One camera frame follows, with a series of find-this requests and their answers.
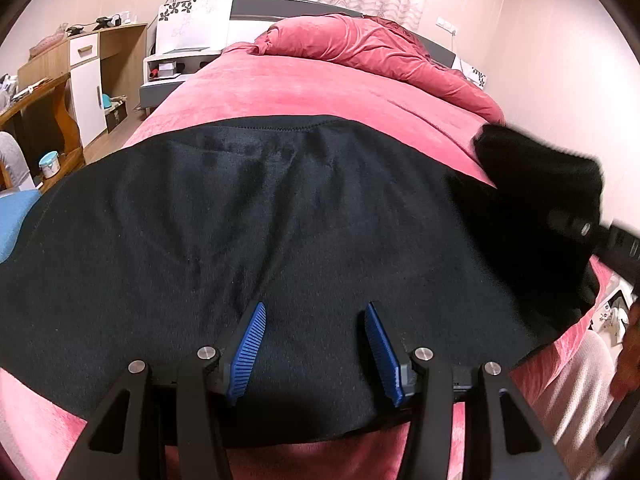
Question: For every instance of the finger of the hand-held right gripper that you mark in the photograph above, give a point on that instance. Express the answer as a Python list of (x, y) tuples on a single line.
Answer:
[(590, 235)]

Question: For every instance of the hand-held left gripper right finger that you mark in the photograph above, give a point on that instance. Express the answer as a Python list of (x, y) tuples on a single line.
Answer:
[(382, 355)]

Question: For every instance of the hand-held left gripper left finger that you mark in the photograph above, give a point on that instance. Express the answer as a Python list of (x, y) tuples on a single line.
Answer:
[(247, 355)]

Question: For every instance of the black sweatshirt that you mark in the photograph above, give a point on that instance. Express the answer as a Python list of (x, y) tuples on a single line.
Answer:
[(300, 220)]

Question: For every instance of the person's right hand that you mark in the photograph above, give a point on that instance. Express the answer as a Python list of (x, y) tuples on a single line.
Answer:
[(629, 360)]

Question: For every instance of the person's pale fleece garment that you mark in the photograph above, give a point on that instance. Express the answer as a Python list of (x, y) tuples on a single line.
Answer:
[(575, 385)]

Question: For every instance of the light blue cushion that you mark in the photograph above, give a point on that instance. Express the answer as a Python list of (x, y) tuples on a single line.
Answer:
[(15, 220)]

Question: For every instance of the pink bed sheet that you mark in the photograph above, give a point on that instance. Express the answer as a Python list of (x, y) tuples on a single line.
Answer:
[(325, 90)]

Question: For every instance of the cardboard box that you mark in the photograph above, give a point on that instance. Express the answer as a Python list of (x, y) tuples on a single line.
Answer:
[(116, 117)]

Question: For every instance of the white grey nightstand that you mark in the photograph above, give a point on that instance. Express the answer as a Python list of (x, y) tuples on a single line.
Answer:
[(155, 95)]

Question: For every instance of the pink duvet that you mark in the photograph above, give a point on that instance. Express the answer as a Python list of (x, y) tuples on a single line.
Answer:
[(375, 45)]

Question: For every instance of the teal item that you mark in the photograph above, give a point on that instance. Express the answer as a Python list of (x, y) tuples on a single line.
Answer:
[(106, 101)]

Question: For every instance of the small white box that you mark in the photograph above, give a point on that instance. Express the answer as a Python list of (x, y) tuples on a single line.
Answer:
[(167, 68)]

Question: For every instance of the white grey chair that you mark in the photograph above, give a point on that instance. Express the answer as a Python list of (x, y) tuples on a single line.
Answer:
[(10, 160)]

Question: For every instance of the low wooden desk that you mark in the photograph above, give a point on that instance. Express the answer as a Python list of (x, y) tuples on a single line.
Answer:
[(60, 110)]

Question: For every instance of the wooden desk with white door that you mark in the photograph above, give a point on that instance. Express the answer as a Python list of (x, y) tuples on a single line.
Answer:
[(85, 90)]

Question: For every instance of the dark flat pad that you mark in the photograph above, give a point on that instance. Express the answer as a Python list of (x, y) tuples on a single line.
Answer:
[(185, 49)]

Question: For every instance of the grey white headboard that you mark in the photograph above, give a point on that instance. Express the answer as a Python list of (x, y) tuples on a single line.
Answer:
[(260, 7)]

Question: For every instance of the desk clutter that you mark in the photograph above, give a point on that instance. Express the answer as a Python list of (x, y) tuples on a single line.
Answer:
[(12, 89)]

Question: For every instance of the white charger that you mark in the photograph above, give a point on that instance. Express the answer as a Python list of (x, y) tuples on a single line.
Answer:
[(127, 16)]

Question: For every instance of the black tool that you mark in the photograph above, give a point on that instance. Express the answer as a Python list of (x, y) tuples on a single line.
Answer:
[(107, 21), (75, 30)]

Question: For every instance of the pink bag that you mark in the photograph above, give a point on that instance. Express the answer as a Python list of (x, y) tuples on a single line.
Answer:
[(47, 44)]

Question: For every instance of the white wall socket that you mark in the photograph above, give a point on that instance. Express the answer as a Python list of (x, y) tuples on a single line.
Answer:
[(446, 25)]

